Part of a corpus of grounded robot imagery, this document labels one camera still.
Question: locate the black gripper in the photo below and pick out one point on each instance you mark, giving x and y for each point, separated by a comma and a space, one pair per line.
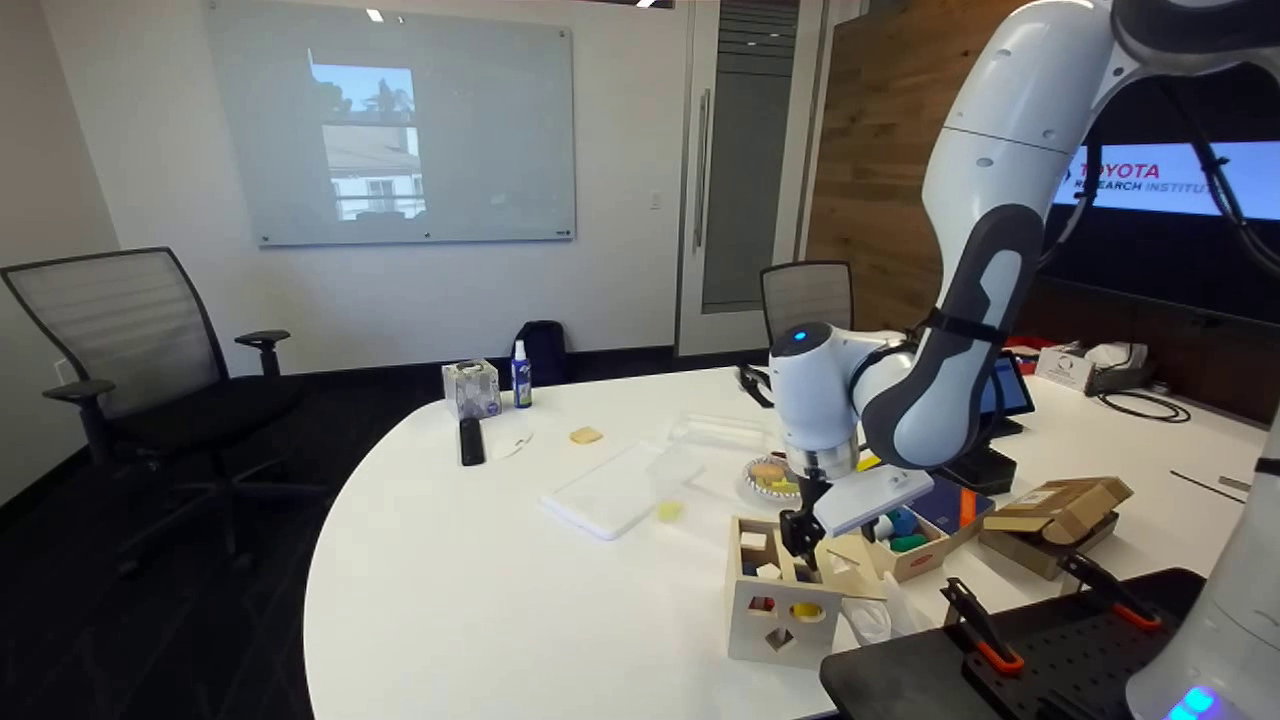
814, 491

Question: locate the wooden shape sorter lid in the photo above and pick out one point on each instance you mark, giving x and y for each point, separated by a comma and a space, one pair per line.
848, 560

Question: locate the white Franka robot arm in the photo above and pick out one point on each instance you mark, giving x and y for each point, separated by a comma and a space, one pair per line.
1002, 161

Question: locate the open brown cardboard box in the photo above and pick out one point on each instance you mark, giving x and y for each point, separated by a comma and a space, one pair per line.
1062, 515

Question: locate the flat red object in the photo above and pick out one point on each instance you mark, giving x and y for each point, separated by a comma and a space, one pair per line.
1021, 346

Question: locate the clear bowl with food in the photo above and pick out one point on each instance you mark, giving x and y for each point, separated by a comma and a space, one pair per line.
770, 477

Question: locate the wooden shape sorter box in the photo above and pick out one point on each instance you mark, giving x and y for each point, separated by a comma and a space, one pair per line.
780, 627

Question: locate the crumpled clear plastic bag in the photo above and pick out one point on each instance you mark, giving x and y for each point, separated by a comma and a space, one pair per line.
890, 612

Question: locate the cardboard box of coloured blocks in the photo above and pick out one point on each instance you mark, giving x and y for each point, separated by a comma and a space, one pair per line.
923, 545

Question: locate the small yellow-green sticky note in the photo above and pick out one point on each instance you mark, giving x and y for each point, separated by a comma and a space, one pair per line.
670, 508

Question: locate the black mounting board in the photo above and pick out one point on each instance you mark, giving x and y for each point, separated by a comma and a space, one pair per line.
907, 683

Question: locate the black orange clamp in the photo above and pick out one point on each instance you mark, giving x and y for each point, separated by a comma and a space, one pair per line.
1108, 599
980, 627

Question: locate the flat black box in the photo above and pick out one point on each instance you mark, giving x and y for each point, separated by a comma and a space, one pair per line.
984, 471

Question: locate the white paper napkin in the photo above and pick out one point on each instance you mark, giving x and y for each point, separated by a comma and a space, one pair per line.
607, 494

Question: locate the small round yellow disc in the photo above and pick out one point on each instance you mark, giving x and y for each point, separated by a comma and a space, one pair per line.
586, 439

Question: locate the grey mesh office chair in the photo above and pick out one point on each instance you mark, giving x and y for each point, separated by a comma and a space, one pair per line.
805, 293

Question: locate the black backpack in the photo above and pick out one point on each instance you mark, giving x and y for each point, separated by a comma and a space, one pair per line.
540, 348

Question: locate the blue spray bottle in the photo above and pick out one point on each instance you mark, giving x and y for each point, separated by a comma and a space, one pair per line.
521, 383

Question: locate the black remote control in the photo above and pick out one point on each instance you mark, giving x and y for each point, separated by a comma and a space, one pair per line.
470, 440

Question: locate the clear plastic container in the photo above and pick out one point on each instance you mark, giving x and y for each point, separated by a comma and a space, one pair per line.
470, 390

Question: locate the white door with glass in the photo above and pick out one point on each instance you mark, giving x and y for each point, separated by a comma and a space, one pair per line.
753, 161

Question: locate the thin dark pen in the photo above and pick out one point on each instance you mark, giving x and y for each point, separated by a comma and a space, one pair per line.
1207, 486

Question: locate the glass whiteboard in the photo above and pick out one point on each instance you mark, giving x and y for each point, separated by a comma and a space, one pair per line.
452, 133

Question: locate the black mesh office chair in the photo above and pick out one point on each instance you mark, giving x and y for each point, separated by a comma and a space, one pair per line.
132, 333

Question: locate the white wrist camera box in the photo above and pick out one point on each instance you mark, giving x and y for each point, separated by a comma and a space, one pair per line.
875, 496

